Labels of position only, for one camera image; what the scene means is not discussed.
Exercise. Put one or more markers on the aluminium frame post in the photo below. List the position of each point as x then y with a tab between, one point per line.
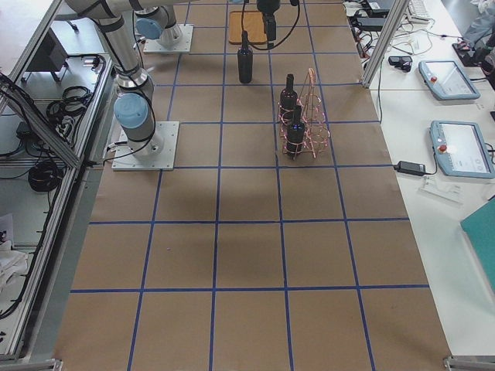
391	24

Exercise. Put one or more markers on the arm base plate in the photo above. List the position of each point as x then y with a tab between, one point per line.
159	153
181	38

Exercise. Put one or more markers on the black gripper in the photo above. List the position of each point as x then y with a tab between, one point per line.
267	7

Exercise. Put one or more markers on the teal board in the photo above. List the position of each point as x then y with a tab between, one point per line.
479	227

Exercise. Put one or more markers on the near teach pendant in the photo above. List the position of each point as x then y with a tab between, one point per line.
460	149

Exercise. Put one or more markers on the teach pendant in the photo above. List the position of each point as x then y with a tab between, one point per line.
447	80
460	149

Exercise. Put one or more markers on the dark wine bottle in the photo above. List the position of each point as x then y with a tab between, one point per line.
288	99
245	59
295	132

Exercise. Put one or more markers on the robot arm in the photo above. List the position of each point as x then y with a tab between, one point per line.
133	106
159	24

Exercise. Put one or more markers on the far teach pendant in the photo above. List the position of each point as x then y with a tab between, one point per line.
447	80

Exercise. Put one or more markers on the wooden tray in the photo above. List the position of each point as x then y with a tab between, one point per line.
250	21

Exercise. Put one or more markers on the clear acrylic stand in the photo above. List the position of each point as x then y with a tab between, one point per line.
452	193

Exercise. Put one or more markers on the copper wire wine basket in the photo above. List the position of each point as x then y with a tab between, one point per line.
316	138

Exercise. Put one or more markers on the black power brick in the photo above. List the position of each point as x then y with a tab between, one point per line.
410	168

